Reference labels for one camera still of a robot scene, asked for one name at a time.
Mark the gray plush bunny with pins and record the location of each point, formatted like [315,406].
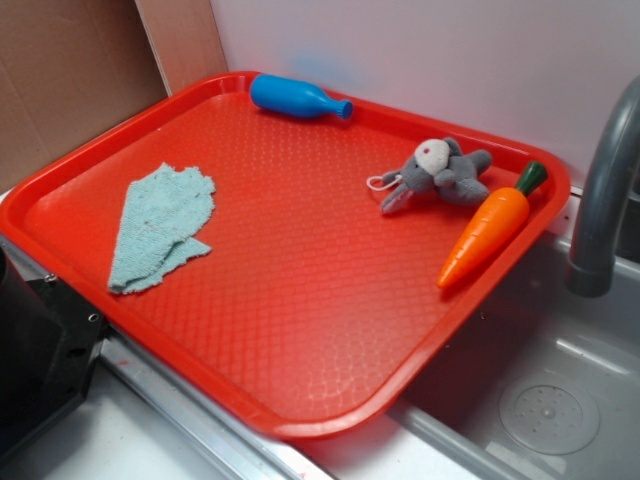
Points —
[439,166]

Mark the red plastic tray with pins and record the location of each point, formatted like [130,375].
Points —
[313,311]

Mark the blue plastic toy bottle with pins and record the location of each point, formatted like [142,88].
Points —
[296,98]

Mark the light teal cloth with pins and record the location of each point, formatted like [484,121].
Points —
[161,216]

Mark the orange toy carrot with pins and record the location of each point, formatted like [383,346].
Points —
[495,222]

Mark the gray toy sink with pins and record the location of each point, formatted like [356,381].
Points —
[538,384]

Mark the gray toy faucet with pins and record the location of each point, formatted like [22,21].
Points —
[607,223]

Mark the brown cardboard panel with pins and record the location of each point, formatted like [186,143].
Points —
[71,70]

